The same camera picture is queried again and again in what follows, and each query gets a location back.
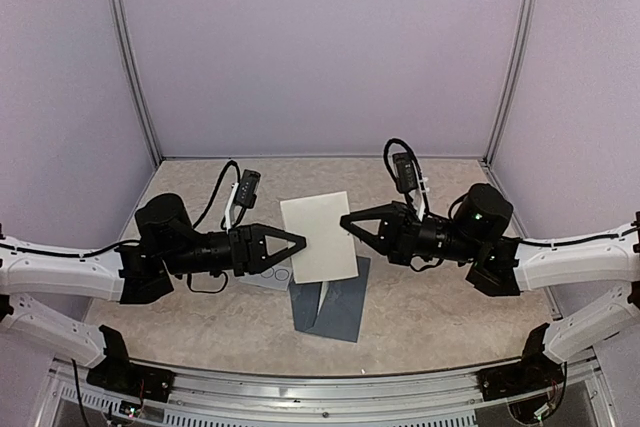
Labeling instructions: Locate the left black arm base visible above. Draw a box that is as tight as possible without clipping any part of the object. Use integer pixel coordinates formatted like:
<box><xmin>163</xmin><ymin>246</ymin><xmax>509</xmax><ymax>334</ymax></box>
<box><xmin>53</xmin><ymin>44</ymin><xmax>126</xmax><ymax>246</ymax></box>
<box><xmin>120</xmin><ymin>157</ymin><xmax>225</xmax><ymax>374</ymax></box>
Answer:
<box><xmin>86</xmin><ymin>325</ymin><xmax>175</xmax><ymax>403</ymax></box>

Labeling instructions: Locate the left camera cable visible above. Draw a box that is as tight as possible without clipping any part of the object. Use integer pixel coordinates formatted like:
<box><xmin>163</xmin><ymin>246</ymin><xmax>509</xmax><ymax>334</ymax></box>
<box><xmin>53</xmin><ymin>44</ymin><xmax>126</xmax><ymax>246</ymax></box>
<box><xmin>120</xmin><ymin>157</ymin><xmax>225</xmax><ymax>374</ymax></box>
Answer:
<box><xmin>192</xmin><ymin>159</ymin><xmax>240</xmax><ymax>228</ymax></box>

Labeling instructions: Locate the right camera cable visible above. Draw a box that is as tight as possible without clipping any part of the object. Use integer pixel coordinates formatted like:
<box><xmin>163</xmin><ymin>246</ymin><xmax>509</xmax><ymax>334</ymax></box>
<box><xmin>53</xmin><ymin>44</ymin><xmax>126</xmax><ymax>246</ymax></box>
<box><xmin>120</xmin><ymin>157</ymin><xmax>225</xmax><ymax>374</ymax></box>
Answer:
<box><xmin>382</xmin><ymin>137</ymin><xmax>426</xmax><ymax>188</ymax></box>

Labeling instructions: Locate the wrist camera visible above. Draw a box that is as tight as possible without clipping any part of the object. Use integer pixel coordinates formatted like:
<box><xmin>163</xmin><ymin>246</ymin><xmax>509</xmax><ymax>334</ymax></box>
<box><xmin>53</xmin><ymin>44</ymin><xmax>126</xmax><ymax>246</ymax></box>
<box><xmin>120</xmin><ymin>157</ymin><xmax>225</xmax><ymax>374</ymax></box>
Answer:
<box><xmin>221</xmin><ymin>169</ymin><xmax>261</xmax><ymax>231</ymax></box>
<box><xmin>392</xmin><ymin>153</ymin><xmax>429</xmax><ymax>220</ymax></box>

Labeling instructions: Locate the right aluminium corner post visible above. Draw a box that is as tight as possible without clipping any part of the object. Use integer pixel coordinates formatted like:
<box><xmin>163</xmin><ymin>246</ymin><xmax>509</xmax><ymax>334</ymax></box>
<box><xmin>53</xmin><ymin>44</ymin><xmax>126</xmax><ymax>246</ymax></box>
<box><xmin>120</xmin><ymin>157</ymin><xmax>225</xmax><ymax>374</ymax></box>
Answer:
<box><xmin>483</xmin><ymin>0</ymin><xmax>536</xmax><ymax>170</ymax></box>

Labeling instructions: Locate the white sticker sheet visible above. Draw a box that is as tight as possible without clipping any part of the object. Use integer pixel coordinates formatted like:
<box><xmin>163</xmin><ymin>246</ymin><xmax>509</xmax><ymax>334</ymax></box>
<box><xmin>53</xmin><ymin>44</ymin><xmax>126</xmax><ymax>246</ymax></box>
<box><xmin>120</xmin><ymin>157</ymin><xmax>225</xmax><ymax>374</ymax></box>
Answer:
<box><xmin>238</xmin><ymin>265</ymin><xmax>293</xmax><ymax>292</ymax></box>

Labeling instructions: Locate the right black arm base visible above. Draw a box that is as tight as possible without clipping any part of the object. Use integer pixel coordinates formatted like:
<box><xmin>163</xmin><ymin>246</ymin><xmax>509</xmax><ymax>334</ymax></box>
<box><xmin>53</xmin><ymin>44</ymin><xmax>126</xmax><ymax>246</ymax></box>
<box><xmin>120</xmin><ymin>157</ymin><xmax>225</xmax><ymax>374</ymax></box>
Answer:
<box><xmin>477</xmin><ymin>323</ymin><xmax>565</xmax><ymax>401</ymax></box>

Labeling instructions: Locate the aluminium front rail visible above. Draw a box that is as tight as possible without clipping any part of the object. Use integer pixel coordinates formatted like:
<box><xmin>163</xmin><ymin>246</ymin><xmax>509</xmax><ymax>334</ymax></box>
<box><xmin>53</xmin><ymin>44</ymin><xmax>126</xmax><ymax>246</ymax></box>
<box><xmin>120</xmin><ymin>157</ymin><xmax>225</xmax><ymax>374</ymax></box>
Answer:
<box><xmin>31</xmin><ymin>352</ymin><xmax>615</xmax><ymax>426</ymax></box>

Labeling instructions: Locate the dark blue envelope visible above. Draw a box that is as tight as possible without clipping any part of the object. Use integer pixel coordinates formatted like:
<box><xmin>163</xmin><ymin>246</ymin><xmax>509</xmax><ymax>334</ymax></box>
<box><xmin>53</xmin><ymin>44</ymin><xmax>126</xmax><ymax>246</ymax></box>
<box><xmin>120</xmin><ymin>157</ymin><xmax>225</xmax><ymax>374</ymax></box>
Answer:
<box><xmin>289</xmin><ymin>256</ymin><xmax>371</xmax><ymax>343</ymax></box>

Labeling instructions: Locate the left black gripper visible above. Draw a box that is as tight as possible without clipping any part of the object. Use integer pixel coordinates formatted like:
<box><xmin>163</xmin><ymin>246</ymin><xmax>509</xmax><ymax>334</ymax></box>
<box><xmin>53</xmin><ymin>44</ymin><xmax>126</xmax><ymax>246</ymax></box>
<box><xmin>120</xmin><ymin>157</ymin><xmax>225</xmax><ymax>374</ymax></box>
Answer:
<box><xmin>162</xmin><ymin>223</ymin><xmax>306</xmax><ymax>277</ymax></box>

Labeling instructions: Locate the brown ornate certificate paper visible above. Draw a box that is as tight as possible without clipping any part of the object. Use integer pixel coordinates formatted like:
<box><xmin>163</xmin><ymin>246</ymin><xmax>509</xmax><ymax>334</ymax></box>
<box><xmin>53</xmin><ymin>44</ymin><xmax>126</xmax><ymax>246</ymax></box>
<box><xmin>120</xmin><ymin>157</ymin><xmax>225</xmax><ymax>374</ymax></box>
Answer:
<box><xmin>280</xmin><ymin>191</ymin><xmax>358</xmax><ymax>284</ymax></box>

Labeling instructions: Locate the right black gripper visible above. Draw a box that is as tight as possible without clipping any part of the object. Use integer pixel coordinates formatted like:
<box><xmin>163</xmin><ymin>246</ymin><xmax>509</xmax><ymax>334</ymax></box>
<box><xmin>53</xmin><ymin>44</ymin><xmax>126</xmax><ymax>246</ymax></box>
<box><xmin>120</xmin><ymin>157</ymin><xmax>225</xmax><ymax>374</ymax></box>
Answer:
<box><xmin>340</xmin><ymin>200</ymin><xmax>482</xmax><ymax>266</ymax></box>

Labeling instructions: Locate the cream letter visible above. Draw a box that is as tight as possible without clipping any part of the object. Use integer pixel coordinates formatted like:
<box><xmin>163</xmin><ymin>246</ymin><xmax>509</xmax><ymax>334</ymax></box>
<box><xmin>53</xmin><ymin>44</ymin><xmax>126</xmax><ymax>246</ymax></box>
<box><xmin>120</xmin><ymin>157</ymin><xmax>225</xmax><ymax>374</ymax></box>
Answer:
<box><xmin>316</xmin><ymin>281</ymin><xmax>330</xmax><ymax>315</ymax></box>

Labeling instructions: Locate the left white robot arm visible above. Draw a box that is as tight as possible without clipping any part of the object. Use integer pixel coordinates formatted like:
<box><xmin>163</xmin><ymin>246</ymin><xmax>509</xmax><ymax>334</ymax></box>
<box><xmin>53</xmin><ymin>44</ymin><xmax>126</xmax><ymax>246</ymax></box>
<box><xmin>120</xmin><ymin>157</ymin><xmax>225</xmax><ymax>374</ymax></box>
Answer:
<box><xmin>1</xmin><ymin>193</ymin><xmax>306</xmax><ymax>392</ymax></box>

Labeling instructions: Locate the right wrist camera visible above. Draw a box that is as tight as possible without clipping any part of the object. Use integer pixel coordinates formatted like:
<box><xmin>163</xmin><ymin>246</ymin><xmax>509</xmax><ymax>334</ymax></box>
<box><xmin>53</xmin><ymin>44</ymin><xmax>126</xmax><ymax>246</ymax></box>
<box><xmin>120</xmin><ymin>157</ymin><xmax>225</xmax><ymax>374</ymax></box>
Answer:
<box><xmin>392</xmin><ymin>153</ymin><xmax>429</xmax><ymax>220</ymax></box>

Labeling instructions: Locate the left aluminium corner post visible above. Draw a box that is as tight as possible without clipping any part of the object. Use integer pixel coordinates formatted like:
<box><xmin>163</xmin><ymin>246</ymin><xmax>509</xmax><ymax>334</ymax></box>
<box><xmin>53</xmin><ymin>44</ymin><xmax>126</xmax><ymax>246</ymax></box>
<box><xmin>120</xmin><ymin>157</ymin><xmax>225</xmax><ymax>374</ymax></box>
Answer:
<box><xmin>108</xmin><ymin>0</ymin><xmax>164</xmax><ymax>168</ymax></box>

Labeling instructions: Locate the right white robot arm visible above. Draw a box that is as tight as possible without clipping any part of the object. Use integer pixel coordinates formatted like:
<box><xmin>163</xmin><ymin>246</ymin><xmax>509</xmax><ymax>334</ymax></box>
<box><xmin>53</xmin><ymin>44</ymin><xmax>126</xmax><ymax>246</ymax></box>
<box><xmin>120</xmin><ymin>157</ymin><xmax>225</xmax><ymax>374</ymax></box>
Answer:
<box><xmin>340</xmin><ymin>183</ymin><xmax>639</xmax><ymax>391</ymax></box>

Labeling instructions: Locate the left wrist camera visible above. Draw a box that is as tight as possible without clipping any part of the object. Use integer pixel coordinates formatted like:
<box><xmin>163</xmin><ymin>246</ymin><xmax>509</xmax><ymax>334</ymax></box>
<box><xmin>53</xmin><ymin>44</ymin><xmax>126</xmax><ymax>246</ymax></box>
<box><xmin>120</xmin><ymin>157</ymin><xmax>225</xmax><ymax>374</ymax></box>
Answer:
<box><xmin>221</xmin><ymin>169</ymin><xmax>261</xmax><ymax>231</ymax></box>

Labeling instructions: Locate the aluminium corner post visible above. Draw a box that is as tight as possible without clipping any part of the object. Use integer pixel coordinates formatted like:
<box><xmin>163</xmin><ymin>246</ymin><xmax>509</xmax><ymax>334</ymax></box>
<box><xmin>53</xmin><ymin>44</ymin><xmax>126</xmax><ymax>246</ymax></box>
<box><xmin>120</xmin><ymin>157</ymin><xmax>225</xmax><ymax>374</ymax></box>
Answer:
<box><xmin>108</xmin><ymin>0</ymin><xmax>164</xmax><ymax>168</ymax></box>
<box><xmin>483</xmin><ymin>0</ymin><xmax>536</xmax><ymax>170</ymax></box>

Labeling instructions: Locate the camera cable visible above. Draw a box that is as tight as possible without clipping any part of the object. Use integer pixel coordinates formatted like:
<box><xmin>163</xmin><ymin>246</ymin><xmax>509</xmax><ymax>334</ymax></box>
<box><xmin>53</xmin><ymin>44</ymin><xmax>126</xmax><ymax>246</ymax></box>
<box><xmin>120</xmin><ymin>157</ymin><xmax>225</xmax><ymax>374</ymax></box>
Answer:
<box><xmin>192</xmin><ymin>159</ymin><xmax>240</xmax><ymax>228</ymax></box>
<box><xmin>382</xmin><ymin>137</ymin><xmax>426</xmax><ymax>188</ymax></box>

